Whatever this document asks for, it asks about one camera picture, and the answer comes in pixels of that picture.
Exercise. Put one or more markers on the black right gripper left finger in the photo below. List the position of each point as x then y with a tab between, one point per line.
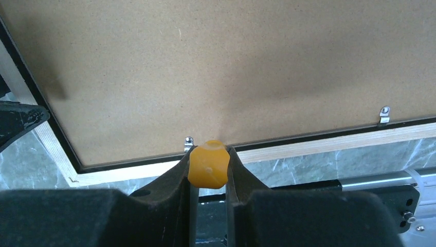
162	213

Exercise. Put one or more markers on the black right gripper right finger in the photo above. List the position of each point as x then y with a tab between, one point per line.
302	216

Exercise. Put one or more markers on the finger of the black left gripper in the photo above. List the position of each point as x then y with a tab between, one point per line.
18	119

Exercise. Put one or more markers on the orange handled screwdriver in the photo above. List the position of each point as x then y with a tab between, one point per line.
208	165

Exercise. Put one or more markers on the black wooden picture frame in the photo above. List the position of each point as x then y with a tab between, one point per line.
127	81

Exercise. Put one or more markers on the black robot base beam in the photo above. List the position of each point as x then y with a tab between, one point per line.
211	223

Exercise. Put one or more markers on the aluminium extrusion rail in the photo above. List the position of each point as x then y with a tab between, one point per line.
422	228

